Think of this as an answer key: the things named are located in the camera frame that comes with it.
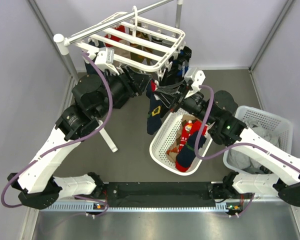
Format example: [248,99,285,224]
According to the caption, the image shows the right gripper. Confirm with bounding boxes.
[152,80,216,126]

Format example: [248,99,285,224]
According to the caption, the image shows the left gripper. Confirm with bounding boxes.
[94,64,153,119]

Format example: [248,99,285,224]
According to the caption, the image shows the navy santa belt sock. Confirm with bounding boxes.
[146,80,165,135]

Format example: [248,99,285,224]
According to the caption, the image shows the white clip sock hanger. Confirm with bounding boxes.
[69,11,186,78]

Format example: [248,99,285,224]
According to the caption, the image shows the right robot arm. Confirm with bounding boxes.
[145,71,300,207]

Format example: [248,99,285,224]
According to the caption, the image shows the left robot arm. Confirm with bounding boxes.
[7,66,152,210]

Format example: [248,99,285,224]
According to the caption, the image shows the olive striped sock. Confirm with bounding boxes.
[128,22,153,66]

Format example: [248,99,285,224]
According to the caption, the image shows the red patterned christmas sock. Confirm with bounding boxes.
[178,120,193,152]

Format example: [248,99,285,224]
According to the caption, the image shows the white perforated oval basket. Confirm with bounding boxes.
[149,108,202,176]

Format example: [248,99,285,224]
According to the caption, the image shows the red hanging sock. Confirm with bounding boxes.
[104,25,126,48]

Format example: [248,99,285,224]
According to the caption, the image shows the argyle beige orange sock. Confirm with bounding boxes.
[165,115,193,163]

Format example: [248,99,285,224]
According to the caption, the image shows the white rack base foot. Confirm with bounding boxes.
[99,128,118,153]

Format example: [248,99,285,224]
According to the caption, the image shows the silver horizontal rack bar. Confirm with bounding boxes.
[53,0,173,56]

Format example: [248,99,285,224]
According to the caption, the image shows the far silver rack pole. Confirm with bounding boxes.
[175,0,184,29]

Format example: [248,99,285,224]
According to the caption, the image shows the white rectangular mesh basket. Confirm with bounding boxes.
[223,106,293,173]

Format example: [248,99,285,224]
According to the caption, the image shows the grey clothes in basket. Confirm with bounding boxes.
[227,118,280,174]

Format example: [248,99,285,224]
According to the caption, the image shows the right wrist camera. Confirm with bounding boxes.
[184,67,206,98]

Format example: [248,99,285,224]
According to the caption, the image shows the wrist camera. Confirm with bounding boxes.
[94,47,114,71]
[184,67,206,98]

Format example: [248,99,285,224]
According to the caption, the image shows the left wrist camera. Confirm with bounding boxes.
[94,47,114,71]

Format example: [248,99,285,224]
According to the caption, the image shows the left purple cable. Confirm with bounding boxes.
[1,51,115,220]

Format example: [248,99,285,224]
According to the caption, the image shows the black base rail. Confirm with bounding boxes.
[105,182,216,208]

